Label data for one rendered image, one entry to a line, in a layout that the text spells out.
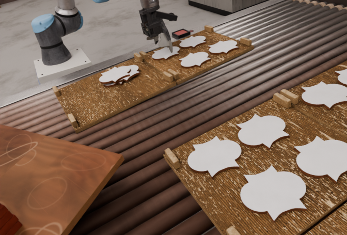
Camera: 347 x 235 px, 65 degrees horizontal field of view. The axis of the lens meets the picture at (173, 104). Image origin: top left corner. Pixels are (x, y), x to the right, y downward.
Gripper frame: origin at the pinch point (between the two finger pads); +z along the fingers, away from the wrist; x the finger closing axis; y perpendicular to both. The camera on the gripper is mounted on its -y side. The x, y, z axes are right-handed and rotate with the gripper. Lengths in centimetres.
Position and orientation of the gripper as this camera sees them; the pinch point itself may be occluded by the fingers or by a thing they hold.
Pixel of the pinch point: (164, 47)
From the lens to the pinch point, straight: 128.8
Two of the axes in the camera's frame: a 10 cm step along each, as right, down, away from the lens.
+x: 5.2, 4.2, -7.4
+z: 1.9, 7.9, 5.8
